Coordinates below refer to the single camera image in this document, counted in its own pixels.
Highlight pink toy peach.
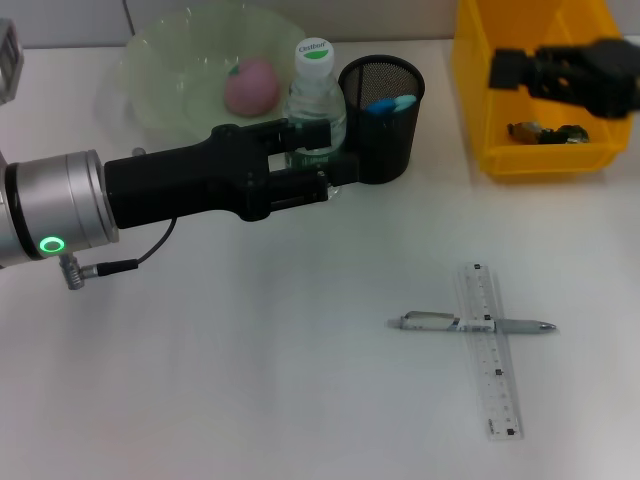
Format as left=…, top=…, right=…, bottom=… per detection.
left=223, top=57, right=281, bottom=119

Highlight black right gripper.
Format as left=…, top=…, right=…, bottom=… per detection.
left=489, top=37, right=640, bottom=121

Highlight translucent green fruit bowl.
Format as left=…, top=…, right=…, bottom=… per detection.
left=117, top=5, right=311, bottom=146

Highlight clear green-label water bottle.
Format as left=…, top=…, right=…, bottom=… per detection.
left=283, top=37, right=348, bottom=201

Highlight black mesh pen holder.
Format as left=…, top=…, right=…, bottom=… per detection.
left=337, top=54, right=427, bottom=185

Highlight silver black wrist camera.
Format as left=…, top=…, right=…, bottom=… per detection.
left=0, top=18, right=25, bottom=105

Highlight grey ballpoint pen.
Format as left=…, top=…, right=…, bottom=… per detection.
left=384, top=310, right=558, bottom=335

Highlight green plastic wrapper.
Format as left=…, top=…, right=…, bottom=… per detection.
left=505, top=120, right=590, bottom=147

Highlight blue plastic scissors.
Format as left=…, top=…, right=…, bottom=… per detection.
left=363, top=93, right=417, bottom=118

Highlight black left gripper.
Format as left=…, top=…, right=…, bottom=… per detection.
left=103, top=117, right=362, bottom=231

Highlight yellow plastic bin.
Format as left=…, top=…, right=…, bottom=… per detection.
left=452, top=0, right=639, bottom=175

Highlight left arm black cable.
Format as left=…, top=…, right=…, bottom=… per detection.
left=59, top=217, right=179, bottom=292

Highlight clear plastic ruler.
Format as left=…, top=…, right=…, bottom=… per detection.
left=453, top=262, right=528, bottom=442

